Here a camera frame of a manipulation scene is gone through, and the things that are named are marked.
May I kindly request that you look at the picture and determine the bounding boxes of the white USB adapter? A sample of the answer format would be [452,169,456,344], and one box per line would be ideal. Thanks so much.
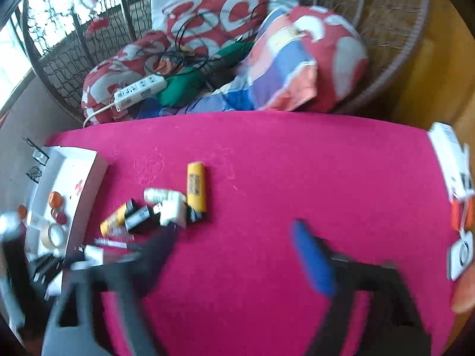
[154,199,186,227]

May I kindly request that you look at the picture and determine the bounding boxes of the white power strip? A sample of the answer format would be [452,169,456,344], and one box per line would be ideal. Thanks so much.
[82,75,166,128]

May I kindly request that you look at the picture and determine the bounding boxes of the white flat carton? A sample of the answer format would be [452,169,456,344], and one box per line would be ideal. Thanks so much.
[427,122,475,203]

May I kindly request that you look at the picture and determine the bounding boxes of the tangled black cables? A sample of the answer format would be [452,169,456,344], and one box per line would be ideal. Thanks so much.
[143,2,268,90]

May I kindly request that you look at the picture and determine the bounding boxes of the small white tube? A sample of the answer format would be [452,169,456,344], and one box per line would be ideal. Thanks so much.
[143,188,186,204]

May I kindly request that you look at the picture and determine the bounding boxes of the pastel checked cloth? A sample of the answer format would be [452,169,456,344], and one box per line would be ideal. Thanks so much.
[135,9,320,119]

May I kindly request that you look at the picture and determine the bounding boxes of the beige tape roll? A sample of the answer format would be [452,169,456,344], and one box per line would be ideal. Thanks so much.
[41,223,67,248]

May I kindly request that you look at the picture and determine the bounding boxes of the white black pen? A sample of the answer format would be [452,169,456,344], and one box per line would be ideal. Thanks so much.
[94,238,143,253]

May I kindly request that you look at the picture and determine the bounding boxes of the pink tablecloth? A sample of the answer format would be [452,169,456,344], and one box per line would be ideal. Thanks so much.
[45,111,468,356]

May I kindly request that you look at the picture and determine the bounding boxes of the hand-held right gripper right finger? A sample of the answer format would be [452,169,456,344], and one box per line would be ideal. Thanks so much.
[290,219,433,356]

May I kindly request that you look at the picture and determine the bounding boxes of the red white printed cushion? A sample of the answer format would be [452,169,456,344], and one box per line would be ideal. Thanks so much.
[82,31,175,125]

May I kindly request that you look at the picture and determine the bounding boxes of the white cardboard tray box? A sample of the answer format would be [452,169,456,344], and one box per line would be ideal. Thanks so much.
[24,146,109,260]

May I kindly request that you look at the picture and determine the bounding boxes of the green cloth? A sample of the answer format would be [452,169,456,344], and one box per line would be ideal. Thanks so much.
[156,41,257,107]

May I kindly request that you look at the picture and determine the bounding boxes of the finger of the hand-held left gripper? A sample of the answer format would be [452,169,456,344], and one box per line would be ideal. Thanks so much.
[28,252,84,286]

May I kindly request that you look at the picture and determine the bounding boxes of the yellow battery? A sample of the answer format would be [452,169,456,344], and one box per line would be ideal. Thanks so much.
[100,199,138,236]

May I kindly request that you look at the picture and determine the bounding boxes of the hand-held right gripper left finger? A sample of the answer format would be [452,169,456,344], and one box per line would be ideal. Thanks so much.
[42,224,181,356]

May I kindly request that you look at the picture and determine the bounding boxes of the round red white cushion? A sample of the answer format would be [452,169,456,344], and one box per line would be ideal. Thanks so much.
[260,5,369,114]

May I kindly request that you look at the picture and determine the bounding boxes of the white bordered red cushion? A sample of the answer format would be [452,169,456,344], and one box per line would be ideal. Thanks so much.
[150,0,297,58]

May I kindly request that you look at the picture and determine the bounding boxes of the orange scissors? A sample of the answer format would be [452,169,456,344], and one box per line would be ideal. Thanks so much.
[450,196,475,231]

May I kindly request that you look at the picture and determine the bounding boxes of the yellow lighter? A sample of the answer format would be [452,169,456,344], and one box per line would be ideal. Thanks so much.
[186,161,208,223]

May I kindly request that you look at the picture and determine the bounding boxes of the wicker hanging chair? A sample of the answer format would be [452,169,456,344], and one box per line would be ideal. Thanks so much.
[22,0,431,119]

